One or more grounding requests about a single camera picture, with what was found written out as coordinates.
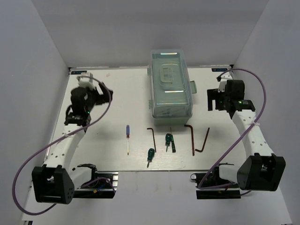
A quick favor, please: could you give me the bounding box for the green plastic toolbox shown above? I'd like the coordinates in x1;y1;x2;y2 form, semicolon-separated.
147;49;194;126

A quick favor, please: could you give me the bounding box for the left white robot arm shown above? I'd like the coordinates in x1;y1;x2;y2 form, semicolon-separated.
31;82;113;204

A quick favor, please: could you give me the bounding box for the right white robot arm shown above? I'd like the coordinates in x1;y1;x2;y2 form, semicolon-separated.
197;78;286;191

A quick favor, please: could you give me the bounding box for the blue red precision screwdriver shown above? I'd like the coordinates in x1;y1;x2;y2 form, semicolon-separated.
126;125;130;156

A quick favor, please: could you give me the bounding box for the large hex key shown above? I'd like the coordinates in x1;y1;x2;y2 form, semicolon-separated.
184;124;195;156

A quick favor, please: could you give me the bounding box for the long hex key left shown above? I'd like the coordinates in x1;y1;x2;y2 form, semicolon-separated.
146;127;157;153

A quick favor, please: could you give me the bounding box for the angled hex key right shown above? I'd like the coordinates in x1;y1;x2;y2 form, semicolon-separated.
195;127;210;153

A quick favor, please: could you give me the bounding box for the green stubby screwdriver upper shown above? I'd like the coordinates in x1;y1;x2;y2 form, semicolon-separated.
165;133;172;151

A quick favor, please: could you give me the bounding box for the green stubby screwdriver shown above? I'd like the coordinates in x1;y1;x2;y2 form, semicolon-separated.
165;133;172;151
147;148;155;168

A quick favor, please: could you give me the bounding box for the dark green slim screwdriver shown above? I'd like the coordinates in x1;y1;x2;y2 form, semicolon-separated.
170;129;176;153

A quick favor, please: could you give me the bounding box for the green stubby screwdriver lower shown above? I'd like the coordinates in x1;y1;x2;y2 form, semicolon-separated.
147;148;155;168

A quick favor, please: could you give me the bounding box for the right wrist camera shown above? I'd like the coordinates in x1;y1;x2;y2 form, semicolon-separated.
217;75;227;93

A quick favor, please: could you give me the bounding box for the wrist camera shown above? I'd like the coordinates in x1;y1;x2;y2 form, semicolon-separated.
77;72;96;90
217;75;227;93

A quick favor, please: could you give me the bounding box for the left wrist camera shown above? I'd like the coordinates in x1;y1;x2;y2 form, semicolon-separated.
77;72;96;90

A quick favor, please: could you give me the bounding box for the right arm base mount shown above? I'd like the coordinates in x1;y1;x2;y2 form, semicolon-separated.
190;172;241;200

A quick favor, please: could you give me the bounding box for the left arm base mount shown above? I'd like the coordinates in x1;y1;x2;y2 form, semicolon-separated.
70;168;119;199

